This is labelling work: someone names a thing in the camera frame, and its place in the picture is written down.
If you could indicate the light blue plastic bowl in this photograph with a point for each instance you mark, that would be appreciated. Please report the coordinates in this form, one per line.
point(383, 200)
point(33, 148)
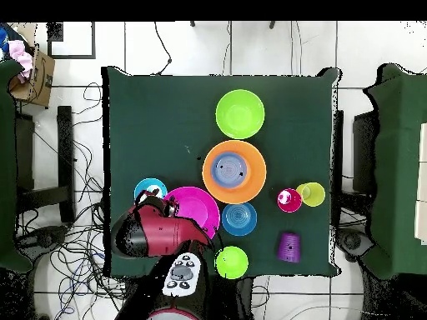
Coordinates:
point(156, 185)

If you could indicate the pink plastic bowl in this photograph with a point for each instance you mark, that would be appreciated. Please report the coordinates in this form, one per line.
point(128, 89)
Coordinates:
point(196, 206)

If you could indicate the orange plastic bowl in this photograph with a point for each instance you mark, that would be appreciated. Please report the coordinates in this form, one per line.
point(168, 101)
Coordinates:
point(257, 173)

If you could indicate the large green plastic bowl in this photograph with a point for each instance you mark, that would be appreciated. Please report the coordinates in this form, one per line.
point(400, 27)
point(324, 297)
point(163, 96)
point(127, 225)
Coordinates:
point(240, 113)

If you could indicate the red plastic cup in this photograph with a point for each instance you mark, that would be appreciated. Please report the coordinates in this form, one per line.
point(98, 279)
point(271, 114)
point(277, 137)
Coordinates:
point(289, 203)

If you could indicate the purple plastic cup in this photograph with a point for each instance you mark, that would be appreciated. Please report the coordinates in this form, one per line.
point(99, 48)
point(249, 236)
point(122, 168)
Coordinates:
point(289, 248)

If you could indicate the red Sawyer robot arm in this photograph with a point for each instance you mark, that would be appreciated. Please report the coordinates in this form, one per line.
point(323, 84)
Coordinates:
point(160, 230)

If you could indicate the dark green tablecloth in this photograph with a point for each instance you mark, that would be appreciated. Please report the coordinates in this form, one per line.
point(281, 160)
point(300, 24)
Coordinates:
point(150, 110)

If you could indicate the small green plastic bowl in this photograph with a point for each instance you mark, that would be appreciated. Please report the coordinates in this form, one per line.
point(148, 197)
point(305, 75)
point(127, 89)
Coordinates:
point(232, 263)

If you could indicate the black floor stand base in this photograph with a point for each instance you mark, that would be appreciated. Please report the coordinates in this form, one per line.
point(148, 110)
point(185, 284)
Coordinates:
point(43, 235)
point(353, 241)

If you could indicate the green covered side table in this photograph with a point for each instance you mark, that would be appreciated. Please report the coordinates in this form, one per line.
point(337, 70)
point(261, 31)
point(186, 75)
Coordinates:
point(400, 166)
point(6, 166)

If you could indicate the yellow plastic cup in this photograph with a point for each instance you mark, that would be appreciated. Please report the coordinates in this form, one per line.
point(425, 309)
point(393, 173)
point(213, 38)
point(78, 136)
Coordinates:
point(315, 196)

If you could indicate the cardboard box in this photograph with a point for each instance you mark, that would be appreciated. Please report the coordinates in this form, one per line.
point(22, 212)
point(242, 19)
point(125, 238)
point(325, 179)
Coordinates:
point(40, 83)

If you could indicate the black tripod foot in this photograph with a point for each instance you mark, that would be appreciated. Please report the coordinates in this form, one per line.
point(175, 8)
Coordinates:
point(192, 23)
point(272, 24)

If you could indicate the pink cloth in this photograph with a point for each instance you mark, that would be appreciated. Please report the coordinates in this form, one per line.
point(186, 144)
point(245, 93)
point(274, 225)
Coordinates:
point(20, 55)

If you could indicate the blue fabric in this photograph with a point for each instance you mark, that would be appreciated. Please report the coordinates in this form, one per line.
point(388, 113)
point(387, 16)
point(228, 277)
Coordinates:
point(3, 36)

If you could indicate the white panel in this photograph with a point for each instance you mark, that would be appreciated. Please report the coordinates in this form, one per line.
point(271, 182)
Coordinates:
point(423, 183)

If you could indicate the black leg frame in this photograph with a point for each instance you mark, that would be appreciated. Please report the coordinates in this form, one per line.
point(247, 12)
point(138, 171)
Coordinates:
point(65, 150)

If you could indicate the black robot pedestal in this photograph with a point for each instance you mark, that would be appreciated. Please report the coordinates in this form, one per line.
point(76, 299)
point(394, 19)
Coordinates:
point(233, 300)

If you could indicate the black square frame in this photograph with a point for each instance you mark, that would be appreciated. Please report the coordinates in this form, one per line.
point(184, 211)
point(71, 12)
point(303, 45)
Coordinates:
point(71, 57)

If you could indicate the black side frame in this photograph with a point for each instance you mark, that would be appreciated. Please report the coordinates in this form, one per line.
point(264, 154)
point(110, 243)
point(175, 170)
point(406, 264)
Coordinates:
point(363, 150)

